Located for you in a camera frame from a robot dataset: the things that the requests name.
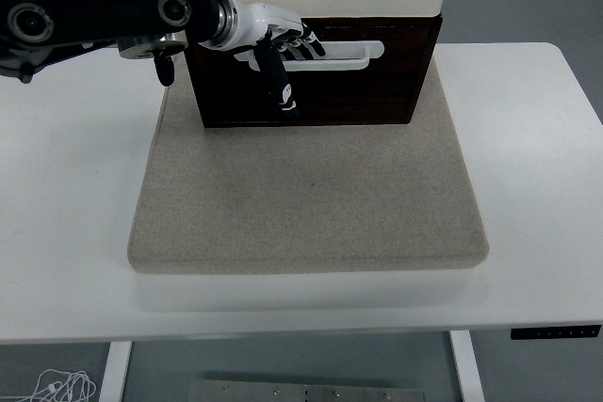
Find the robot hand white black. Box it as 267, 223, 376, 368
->
197, 0, 328, 122

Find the black table control panel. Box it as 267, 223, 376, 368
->
511, 324, 603, 341

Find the white thin cable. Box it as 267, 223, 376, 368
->
0, 368, 98, 402

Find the grey metal plate with screws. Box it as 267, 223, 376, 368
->
187, 378, 426, 402

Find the dark brown wooden drawer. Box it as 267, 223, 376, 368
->
187, 23, 435, 125

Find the beige fabric mat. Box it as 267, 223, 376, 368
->
126, 41, 490, 275

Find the dark brown wooden drawer case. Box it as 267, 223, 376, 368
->
181, 14, 445, 129

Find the white table leg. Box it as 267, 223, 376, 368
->
448, 330, 486, 402
97, 340, 134, 402

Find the white drawer handle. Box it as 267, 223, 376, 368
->
234, 39, 385, 72

